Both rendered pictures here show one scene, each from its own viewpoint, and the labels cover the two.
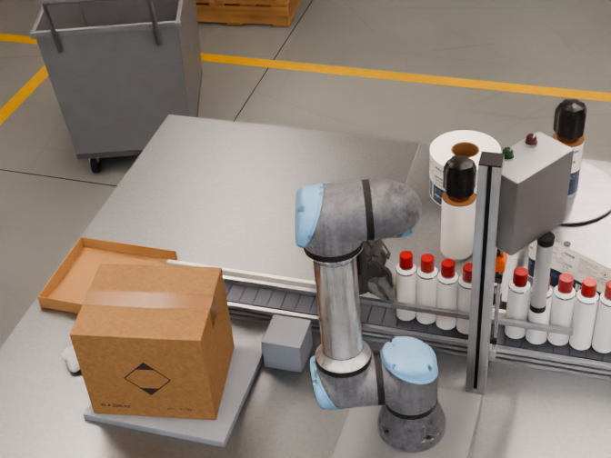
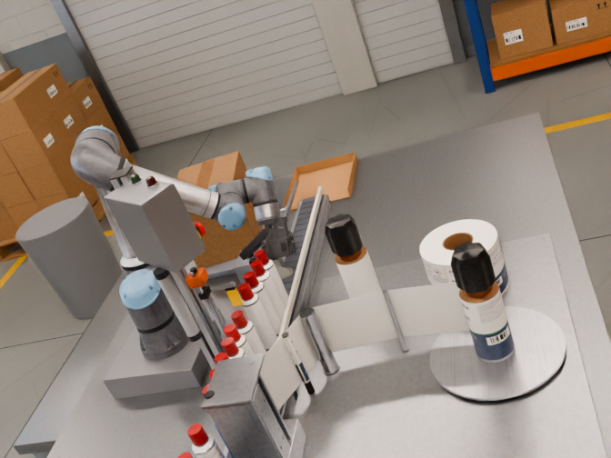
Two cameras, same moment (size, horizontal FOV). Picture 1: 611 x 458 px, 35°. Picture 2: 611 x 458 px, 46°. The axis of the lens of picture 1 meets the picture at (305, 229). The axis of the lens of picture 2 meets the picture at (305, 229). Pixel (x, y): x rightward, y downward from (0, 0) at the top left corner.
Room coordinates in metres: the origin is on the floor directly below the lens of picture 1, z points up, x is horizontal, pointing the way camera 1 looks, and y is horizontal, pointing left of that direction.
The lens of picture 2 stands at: (1.89, -2.02, 2.04)
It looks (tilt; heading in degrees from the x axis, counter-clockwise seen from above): 28 degrees down; 90
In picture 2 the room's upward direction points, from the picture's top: 22 degrees counter-clockwise
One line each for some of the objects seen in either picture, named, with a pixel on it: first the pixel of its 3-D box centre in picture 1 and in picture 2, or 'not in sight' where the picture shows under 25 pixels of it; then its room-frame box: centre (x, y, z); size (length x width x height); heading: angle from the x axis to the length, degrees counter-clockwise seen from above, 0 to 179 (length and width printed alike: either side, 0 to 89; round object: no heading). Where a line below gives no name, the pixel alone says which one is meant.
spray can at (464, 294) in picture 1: (467, 298); (256, 315); (1.68, -0.38, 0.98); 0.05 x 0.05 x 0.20
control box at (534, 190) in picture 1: (523, 193); (155, 223); (1.57, -0.46, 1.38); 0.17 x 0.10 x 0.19; 125
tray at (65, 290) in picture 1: (109, 278); (321, 181); (2.02, 0.56, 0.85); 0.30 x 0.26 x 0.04; 70
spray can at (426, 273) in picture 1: (426, 288); (268, 292); (1.73, -0.28, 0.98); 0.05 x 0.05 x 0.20
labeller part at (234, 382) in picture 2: not in sight; (233, 380); (1.63, -0.82, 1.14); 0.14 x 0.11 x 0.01; 70
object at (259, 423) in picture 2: not in sight; (254, 423); (1.63, -0.81, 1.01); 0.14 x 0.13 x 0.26; 70
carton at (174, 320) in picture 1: (157, 341); (218, 209); (1.63, 0.37, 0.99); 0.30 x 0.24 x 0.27; 80
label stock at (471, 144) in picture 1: (464, 170); (464, 263); (2.24, -0.47, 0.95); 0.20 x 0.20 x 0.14
